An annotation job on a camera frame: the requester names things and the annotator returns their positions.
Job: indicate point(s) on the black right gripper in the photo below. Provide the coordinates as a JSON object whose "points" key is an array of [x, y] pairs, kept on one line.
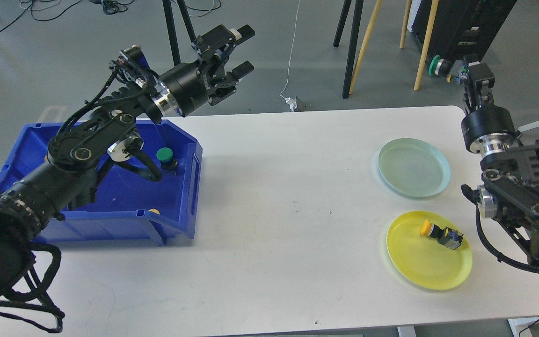
{"points": [[487, 128]]}

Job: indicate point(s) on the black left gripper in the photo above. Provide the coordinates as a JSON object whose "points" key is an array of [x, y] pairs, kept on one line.
{"points": [[188, 86]]}

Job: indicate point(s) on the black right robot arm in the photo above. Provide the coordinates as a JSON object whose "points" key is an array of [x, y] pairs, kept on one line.
{"points": [[509, 193]]}

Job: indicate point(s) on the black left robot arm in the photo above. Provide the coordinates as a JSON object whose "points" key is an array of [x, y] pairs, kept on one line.
{"points": [[89, 144]]}

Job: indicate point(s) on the light green plate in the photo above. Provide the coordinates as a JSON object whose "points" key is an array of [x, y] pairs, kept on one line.
{"points": [[413, 168]]}

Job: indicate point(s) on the yellow plate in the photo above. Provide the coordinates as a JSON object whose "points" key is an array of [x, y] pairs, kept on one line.
{"points": [[422, 259]]}

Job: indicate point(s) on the black computer case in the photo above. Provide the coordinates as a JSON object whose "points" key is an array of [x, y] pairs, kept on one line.
{"points": [[466, 27]]}

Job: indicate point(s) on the black stand leg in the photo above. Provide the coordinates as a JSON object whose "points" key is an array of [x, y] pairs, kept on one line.
{"points": [[171, 29]]}

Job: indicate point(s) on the wooden leg middle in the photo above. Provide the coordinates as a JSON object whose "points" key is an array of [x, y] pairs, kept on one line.
{"points": [[405, 21]]}

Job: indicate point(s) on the wooden leg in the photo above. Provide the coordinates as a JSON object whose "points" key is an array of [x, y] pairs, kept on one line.
{"points": [[405, 21], [426, 43], [364, 45]]}

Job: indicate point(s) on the wooden leg right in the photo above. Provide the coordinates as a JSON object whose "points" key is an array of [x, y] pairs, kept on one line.
{"points": [[426, 43]]}

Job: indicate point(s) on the wooden leg left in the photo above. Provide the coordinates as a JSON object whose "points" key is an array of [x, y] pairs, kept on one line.
{"points": [[364, 45]]}

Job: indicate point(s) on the black stand legs right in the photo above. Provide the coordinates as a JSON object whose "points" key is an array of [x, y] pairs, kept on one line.
{"points": [[357, 6]]}

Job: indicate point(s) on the blue plastic bin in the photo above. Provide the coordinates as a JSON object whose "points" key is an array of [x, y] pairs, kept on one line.
{"points": [[123, 199]]}

